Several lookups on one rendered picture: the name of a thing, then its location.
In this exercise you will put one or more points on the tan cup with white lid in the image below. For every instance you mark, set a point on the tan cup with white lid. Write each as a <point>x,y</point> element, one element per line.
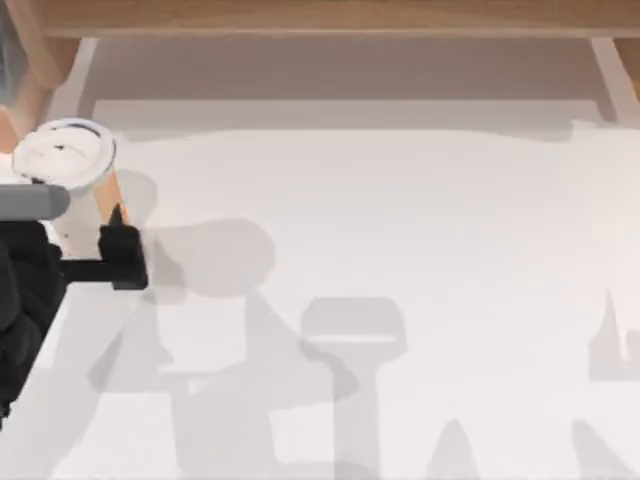
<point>62,155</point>

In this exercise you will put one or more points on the pale grey rounded box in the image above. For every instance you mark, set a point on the pale grey rounded box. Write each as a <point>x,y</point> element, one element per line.
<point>35,202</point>

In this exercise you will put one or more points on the wooden open shelf cabinet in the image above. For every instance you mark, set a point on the wooden open shelf cabinet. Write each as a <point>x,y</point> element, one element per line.
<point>320,55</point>

